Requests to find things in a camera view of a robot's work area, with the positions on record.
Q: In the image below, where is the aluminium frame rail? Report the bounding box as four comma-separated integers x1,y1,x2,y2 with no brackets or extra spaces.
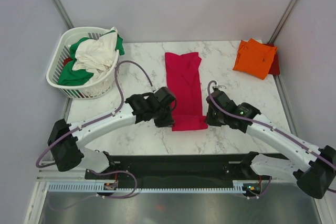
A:
37,169,86,182

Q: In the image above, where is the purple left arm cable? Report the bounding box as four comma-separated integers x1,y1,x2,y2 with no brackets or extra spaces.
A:
35,60,157,211

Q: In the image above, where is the right corner metal post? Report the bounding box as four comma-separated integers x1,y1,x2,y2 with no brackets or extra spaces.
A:
268,0,299,44

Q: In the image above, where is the folded dark red t shirt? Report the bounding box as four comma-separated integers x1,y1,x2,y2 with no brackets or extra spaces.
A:
261,43,280,80

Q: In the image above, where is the pink t shirt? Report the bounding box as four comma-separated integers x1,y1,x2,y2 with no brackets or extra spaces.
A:
165,52,208,132

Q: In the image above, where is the white t shirt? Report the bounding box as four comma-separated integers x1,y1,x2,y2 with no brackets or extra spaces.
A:
72,27,118,81

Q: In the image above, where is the folded orange t shirt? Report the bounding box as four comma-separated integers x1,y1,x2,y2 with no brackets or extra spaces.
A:
233,38,263,80

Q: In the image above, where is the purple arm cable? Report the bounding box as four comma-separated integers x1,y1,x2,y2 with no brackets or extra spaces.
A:
207,80,336,200
35,60,157,211

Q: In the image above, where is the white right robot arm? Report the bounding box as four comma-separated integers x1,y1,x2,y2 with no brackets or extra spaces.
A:
205,87,335,199

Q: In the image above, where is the green t shirt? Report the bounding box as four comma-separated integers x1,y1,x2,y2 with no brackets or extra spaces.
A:
58,34,124,86

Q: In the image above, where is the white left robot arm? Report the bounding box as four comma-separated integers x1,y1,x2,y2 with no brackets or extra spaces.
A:
48,87,176,178

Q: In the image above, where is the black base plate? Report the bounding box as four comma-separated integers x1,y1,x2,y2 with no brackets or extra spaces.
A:
85,152,268,189

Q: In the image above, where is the white plastic laundry basket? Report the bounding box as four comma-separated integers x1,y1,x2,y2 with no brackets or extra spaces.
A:
46,27,124,99

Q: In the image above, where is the white slotted cable duct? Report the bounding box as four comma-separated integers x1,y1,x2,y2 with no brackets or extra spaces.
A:
48,181,258,194

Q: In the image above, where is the dark red t shirt in basket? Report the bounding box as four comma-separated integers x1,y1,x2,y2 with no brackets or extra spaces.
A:
63,57,75,69

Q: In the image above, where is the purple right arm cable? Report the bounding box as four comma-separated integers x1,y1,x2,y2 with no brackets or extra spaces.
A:
207,80,336,200

